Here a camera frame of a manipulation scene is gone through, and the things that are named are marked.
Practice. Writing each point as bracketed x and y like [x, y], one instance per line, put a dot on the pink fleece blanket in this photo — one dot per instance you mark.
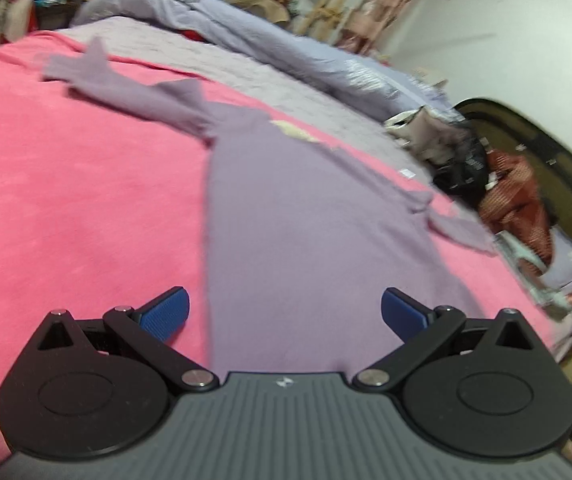
[90, 185]

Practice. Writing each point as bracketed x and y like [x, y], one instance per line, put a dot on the wooden easel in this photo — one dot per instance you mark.
[326, 10]

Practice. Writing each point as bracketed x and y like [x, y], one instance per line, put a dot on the pink patterned curtain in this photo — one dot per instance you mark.
[381, 5]

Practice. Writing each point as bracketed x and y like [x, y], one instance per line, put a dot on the red plaid blanket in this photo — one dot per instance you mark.
[516, 195]

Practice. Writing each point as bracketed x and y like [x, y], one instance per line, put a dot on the black and olive headboard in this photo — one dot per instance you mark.
[566, 175]

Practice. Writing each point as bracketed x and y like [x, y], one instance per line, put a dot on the small clear plastic wrapper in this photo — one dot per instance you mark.
[406, 174]

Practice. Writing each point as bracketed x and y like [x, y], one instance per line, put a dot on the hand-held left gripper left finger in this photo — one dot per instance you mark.
[165, 312]

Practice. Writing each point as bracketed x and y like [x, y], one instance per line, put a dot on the lavender leaf-print quilt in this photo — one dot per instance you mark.
[276, 45]

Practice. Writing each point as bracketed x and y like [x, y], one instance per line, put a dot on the grey bow-print bedsheet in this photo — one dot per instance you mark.
[266, 75]

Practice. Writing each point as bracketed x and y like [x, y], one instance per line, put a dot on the folded pale green sheets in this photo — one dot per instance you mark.
[566, 265]

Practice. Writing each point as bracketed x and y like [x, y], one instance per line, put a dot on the tan cushion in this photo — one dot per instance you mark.
[268, 9]

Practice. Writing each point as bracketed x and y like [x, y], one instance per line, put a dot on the purple long-sleeve shirt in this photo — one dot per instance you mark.
[291, 210]

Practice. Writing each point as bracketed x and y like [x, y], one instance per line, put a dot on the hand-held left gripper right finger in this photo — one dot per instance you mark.
[403, 316]

